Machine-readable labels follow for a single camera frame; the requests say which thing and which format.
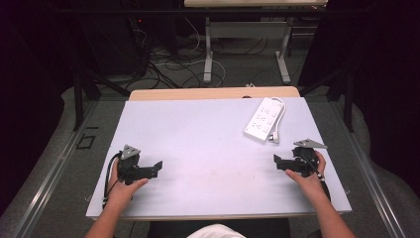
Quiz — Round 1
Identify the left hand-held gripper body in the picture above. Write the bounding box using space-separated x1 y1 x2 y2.
116 144 151 186

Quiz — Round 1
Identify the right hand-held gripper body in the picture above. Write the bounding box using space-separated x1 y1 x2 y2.
291 138 329 179

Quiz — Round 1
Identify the person's right hand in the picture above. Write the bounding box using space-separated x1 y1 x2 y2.
284 150 328 196

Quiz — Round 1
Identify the person's left hand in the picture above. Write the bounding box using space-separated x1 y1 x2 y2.
106 160 150 208

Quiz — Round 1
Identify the white power strip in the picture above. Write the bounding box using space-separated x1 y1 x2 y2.
243 96 286 144

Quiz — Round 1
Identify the white table cover board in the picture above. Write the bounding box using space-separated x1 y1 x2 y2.
85 96 353 219

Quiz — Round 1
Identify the black metal stand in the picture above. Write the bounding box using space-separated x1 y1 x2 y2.
72 63 132 132
298 67 357 134

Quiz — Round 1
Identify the person's white shirt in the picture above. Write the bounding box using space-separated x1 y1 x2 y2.
186 223 248 238

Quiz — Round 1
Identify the dark computer tower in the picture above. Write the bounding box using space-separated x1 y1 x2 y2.
80 14 152 77

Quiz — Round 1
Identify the light desk top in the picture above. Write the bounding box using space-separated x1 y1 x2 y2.
183 0 329 9

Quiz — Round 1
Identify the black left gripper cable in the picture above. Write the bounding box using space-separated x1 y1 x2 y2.
101 151 123 208

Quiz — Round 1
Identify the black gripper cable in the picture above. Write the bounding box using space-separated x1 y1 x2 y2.
300 152 332 202
101 151 123 208

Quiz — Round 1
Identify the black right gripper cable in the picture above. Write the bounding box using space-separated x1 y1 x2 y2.
300 152 332 202

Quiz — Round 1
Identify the white power strip cable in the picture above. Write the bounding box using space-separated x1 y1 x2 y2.
266 96 287 145

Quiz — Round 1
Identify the aluminium floor rail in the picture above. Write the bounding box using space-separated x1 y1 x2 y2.
11 98 102 238
329 98 408 238

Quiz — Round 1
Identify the tangle of floor cables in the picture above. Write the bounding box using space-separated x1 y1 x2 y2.
130 18 275 90

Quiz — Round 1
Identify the white metal desk frame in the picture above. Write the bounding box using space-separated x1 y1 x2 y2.
202 16 295 85

